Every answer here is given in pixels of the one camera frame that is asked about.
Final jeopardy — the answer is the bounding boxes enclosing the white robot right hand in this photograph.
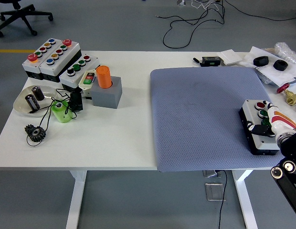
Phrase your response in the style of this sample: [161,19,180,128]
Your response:
[245,100,296,138]

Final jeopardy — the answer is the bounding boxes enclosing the four-button control box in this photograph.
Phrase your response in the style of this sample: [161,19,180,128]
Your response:
[238,99,281,156]

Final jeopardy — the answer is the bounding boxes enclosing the four-button box with black knob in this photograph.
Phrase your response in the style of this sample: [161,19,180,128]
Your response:
[59,54,101,93]

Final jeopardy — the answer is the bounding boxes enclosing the five-button box with mushroom button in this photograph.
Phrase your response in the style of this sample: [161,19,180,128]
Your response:
[21,38,62,81]
[38,39,82,83]

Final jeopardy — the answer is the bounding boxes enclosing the clear plastic packet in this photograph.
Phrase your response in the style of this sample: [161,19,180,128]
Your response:
[254,68,277,85]

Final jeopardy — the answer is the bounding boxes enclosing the clear bubble wrap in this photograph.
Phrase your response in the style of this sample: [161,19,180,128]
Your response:
[274,42,296,66]

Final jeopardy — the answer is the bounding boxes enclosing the white paper sheet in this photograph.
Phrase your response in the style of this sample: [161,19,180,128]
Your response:
[238,45,296,88]

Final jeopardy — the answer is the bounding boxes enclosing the white table leg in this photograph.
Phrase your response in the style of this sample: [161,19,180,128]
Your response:
[232,169,258,229]
[65,170,88,229]

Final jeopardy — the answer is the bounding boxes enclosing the grey-blue textured mat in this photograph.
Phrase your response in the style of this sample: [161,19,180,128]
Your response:
[149,66,286,173]

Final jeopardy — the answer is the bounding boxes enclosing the open metal floor socket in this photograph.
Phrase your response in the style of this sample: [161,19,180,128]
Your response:
[202,169,222,178]

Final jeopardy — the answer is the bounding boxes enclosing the black module with green label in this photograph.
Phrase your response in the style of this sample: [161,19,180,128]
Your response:
[201,56,222,67]

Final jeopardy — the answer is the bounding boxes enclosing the metal floor socket plate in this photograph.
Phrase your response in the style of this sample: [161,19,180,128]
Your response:
[204,182,226,202]

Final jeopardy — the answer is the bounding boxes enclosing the grey block with hole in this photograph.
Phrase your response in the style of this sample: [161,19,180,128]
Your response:
[90,76,122,109]

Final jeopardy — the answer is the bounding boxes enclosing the orange cylinder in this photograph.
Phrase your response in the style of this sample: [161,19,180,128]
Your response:
[95,65,113,90]

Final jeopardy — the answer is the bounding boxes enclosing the small black adapter box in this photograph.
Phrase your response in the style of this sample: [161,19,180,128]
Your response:
[69,92,84,112]

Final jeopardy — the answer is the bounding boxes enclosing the green plastic cylinder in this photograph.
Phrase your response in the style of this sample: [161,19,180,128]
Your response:
[51,99,74,124]

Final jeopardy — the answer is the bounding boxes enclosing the black cylindrical capacitor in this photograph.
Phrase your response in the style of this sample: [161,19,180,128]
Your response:
[24,94,41,113]
[31,86,45,101]

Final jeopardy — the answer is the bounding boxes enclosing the black bevel gear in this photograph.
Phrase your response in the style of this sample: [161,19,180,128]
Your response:
[24,124,48,143]

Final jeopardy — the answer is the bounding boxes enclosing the silver metal dish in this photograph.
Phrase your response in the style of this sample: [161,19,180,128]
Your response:
[13,85,59,117]

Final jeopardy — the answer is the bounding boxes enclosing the black office chair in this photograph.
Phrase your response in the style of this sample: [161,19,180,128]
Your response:
[0,0,54,38]

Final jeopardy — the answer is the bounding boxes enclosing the brass valve with red handle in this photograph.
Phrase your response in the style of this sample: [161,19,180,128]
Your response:
[276,83,296,105]

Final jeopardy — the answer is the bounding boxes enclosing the black rubber ring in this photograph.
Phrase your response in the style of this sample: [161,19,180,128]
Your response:
[253,55,270,67]
[273,59,289,71]

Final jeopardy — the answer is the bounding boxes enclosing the white switch plate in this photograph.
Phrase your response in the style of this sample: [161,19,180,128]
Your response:
[217,49,243,65]

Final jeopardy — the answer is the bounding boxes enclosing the black power cable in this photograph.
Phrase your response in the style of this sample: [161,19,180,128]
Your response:
[218,169,228,229]

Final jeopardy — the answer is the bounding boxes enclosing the long black floor cable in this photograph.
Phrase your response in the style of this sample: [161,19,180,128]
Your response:
[224,0,296,21]

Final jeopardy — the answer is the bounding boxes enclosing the white floor cable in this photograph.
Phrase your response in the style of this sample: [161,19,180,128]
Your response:
[190,0,219,10]

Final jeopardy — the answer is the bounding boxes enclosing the black looped floor cable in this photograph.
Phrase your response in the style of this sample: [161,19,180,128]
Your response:
[155,0,226,48]

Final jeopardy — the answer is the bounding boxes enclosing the cream red-green switch box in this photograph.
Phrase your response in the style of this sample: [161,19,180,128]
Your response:
[78,69,98,100]

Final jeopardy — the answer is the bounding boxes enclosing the thin black cord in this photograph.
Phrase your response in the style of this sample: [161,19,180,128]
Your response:
[25,88,79,147]

